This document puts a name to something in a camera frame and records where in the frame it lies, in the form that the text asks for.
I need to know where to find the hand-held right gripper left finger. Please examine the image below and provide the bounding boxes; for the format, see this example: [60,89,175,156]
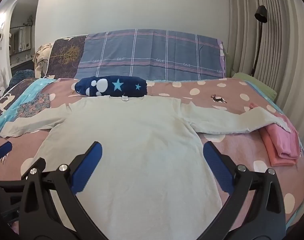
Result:
[19,141,110,240]

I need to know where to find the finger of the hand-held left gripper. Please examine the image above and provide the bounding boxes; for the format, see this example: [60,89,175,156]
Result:
[0,141,13,180]

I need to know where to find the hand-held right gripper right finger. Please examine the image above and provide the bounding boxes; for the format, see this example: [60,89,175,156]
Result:
[203,141,286,240]

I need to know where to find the white long-sleeve shirt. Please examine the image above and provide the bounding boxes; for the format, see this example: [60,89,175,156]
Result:
[0,95,291,240]

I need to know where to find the folded pink clothes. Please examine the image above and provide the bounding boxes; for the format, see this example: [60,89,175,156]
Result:
[261,130,300,167]

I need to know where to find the beige clothes pile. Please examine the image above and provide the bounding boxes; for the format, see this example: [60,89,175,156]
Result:
[32,44,53,78]

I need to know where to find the white cat figurine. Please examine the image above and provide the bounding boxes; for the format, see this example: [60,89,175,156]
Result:
[0,70,7,97]

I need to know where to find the pink folded garment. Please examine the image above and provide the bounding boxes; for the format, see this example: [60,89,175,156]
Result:
[265,124,301,159]

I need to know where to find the cyan patchwork blanket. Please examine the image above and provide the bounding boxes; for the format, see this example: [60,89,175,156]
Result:
[0,78,57,135]

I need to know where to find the pink dotted blanket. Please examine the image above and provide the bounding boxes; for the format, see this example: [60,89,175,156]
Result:
[0,77,304,230]

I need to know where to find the teal knit blanket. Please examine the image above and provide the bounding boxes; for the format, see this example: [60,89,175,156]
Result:
[8,69,36,88]

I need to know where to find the navy star print blanket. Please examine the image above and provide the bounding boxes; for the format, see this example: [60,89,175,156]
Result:
[75,76,148,97]

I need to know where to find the green cloth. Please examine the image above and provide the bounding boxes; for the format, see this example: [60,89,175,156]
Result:
[232,72,278,100]

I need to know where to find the dark tree-patterned pillow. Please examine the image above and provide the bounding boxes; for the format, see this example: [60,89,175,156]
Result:
[45,35,89,79]

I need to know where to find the blue plaid pillow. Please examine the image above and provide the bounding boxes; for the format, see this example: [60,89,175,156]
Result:
[74,29,226,80]

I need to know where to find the beige pleated curtain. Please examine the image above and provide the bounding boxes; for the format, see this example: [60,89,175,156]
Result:
[228,0,304,120]

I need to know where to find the black floor lamp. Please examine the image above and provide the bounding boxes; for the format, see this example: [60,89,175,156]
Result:
[251,5,268,77]

